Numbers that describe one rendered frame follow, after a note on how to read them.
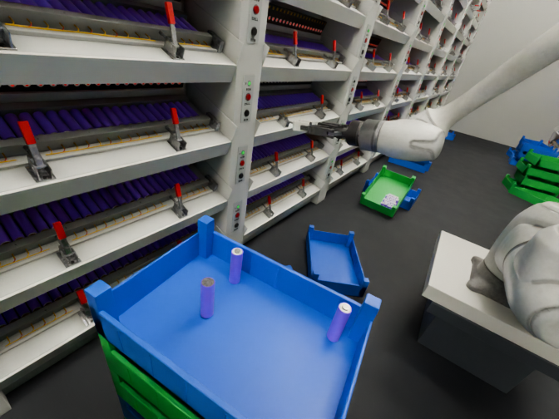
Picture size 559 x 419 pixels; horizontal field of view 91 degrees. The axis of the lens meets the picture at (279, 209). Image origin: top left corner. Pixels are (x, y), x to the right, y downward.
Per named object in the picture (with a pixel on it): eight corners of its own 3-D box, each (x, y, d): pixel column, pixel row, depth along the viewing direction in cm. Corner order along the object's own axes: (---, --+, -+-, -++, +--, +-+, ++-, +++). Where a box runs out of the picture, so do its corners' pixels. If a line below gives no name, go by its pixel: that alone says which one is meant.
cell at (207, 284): (208, 289, 35) (207, 322, 38) (218, 280, 36) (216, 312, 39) (197, 283, 35) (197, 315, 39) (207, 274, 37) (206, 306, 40)
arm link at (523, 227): (543, 272, 80) (602, 209, 68) (559, 313, 66) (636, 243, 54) (481, 247, 86) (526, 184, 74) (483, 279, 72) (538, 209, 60)
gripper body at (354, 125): (355, 149, 80) (327, 144, 85) (366, 144, 87) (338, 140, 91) (359, 122, 77) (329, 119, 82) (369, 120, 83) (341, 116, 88)
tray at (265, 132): (334, 125, 131) (346, 107, 125) (249, 148, 87) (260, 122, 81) (304, 99, 135) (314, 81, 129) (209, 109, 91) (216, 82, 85)
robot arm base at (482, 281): (536, 281, 85) (549, 268, 82) (544, 327, 69) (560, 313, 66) (472, 251, 93) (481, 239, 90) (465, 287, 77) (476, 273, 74)
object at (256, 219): (316, 194, 151) (329, 177, 142) (239, 242, 107) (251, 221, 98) (290, 170, 156) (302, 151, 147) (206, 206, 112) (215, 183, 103)
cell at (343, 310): (340, 334, 40) (353, 305, 36) (337, 344, 38) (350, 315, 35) (328, 327, 40) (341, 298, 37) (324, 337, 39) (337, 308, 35)
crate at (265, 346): (363, 334, 41) (382, 298, 36) (311, 505, 25) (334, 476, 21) (205, 249, 51) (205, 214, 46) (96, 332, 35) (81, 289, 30)
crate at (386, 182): (392, 218, 154) (396, 208, 148) (358, 203, 163) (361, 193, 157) (412, 186, 168) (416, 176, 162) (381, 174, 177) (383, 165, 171)
